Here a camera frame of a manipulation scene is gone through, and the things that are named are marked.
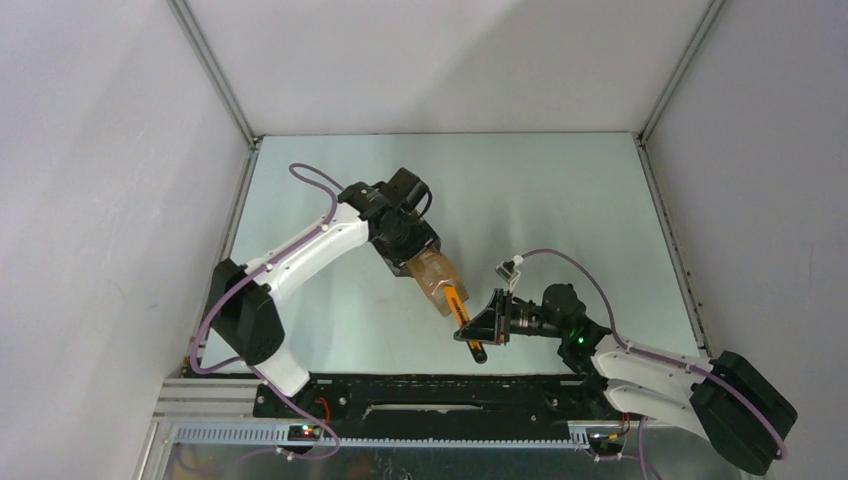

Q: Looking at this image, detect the left controller board with leds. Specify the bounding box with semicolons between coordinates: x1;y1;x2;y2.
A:
286;424;323;442

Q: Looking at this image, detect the left aluminium frame post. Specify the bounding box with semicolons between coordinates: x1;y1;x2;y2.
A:
166;0;259;149

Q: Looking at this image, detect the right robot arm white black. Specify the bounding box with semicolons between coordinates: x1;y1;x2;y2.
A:
454;284;798;476

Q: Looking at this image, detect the aluminium frame post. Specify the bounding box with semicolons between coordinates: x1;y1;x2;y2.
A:
636;0;729;145
166;0;259;149

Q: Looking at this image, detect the grey slotted cable duct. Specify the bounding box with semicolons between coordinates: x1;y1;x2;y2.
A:
173;423;598;452

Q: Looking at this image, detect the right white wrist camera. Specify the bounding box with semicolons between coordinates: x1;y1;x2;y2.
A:
495;255;524;293

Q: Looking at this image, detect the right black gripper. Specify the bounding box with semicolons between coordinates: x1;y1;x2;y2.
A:
455;289;567;346

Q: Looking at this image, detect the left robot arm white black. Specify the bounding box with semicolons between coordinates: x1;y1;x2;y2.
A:
201;177;440;417

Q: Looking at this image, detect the controller board with leds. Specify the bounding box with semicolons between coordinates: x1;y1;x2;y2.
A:
587;433;627;459
286;424;323;442

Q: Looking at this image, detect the right aluminium frame post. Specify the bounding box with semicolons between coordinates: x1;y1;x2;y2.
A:
636;0;729;145

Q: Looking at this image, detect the right controller board with leds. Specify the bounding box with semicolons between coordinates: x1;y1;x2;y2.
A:
587;433;627;459

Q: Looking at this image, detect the brown cardboard express box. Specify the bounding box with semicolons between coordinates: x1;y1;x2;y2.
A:
406;247;469;317

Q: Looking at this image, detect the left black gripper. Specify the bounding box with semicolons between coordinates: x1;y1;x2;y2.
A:
372;211;441;277

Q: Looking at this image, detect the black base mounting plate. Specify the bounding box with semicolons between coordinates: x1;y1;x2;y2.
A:
252;374;640;442

